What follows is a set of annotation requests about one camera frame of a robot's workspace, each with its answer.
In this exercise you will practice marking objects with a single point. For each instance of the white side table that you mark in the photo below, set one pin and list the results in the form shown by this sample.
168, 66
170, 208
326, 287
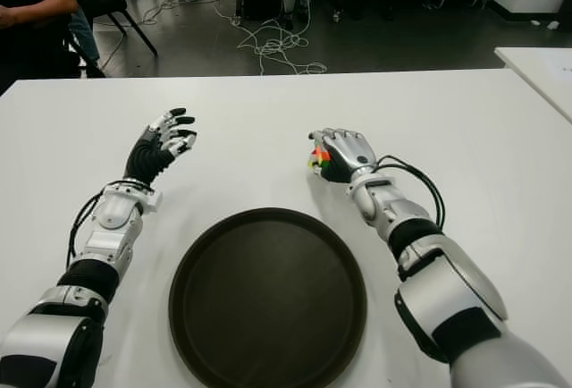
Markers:
536, 66

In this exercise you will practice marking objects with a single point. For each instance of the seated person in black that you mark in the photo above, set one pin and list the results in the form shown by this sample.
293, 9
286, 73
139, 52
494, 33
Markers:
27, 48

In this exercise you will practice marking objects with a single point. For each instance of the dark round plate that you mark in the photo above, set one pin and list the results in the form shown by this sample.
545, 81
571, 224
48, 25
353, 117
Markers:
268, 303

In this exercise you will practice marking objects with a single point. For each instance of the white paper sheet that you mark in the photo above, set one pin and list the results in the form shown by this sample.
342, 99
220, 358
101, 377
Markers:
563, 68

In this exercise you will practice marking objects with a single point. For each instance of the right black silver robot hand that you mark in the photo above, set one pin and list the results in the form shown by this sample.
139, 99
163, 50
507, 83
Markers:
350, 155

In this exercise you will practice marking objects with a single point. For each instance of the multicoloured Rubik's cube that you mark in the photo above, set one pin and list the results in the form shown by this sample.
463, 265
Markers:
319, 155

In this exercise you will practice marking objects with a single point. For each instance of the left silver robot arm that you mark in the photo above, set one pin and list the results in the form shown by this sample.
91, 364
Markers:
49, 334

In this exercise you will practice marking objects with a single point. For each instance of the black folding chair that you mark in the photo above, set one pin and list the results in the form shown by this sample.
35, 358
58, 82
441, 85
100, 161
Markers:
107, 1

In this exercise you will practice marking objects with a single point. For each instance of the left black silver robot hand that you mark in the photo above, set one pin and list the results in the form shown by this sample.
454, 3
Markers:
145, 160

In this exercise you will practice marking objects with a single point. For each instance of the small white floor object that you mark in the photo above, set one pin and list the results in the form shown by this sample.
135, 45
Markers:
553, 25

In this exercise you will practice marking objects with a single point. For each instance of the small white caster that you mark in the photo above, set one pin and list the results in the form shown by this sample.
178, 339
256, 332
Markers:
336, 15

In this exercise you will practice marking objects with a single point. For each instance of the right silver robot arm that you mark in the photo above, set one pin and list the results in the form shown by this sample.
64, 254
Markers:
447, 289

